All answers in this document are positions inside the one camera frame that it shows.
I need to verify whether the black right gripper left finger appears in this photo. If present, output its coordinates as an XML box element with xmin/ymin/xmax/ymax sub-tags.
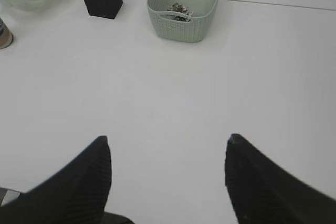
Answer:
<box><xmin>0</xmin><ymin>135</ymin><xmax>113</xmax><ymax>224</ymax></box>

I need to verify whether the small paper piece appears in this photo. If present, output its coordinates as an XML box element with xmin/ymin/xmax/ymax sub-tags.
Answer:
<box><xmin>167</xmin><ymin>3</ymin><xmax>188</xmax><ymax>14</ymax></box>

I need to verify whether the grey-green plastic basket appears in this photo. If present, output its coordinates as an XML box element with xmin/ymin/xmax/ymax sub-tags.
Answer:
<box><xmin>147</xmin><ymin>0</ymin><xmax>218</xmax><ymax>42</ymax></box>

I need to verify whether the large paper piece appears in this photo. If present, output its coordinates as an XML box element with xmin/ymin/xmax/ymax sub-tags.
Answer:
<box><xmin>174</xmin><ymin>10</ymin><xmax>194</xmax><ymax>22</ymax></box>

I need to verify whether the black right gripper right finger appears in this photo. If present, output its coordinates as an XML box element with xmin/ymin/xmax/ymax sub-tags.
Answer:
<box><xmin>224</xmin><ymin>133</ymin><xmax>335</xmax><ymax>223</ymax></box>

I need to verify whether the brown coffee drink bottle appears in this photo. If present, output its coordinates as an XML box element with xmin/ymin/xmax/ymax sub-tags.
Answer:
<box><xmin>0</xmin><ymin>18</ymin><xmax>13</xmax><ymax>49</ymax></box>

